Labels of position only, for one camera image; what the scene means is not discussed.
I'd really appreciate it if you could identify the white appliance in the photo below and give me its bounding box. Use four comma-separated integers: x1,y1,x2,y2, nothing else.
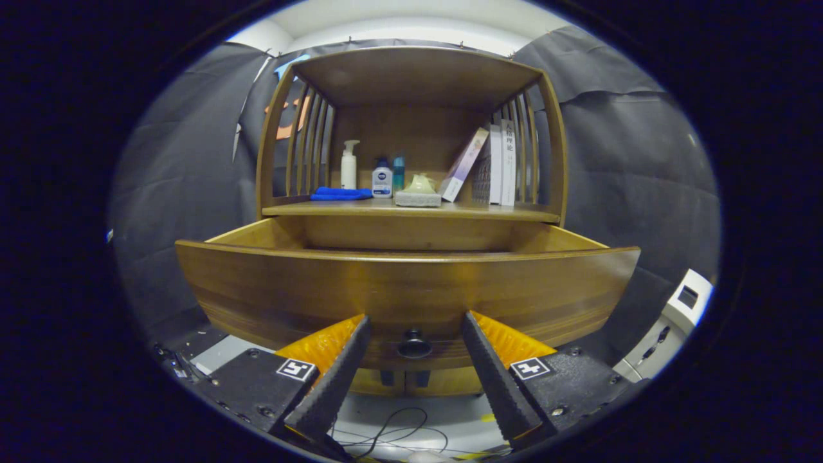
613,269,714,381

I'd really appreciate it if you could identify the purple and white book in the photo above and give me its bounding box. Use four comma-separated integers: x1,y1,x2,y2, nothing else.
439,127,490,203

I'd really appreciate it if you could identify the black floor cable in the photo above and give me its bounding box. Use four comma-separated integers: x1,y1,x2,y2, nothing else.
331,406,451,460

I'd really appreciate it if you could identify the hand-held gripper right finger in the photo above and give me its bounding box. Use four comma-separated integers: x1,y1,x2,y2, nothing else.
461,311,647,451

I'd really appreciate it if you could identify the dark patterned book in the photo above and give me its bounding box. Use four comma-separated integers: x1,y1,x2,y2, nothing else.
473,123,503,205

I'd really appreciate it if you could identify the blue folded cloth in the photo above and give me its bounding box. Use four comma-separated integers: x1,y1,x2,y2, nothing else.
310,186,374,201

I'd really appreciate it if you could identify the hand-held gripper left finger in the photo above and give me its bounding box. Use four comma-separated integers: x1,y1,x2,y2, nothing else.
183,314,372,451

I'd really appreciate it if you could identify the wooden drawer with black knob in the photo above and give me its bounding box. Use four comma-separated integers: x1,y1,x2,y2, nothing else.
175,215,642,372

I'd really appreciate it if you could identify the white bottle with blue cap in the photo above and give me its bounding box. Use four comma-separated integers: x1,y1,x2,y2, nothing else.
372,158,393,198

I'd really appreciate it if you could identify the white pump bottle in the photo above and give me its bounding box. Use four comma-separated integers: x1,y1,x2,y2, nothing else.
340,140,360,190

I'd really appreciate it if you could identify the wooden cabinet with slatted sides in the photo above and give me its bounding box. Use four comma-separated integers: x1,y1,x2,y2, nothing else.
255,45,569,397

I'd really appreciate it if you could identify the wooden countertop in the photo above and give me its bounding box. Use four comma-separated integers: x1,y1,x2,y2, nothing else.
262,196,561,224

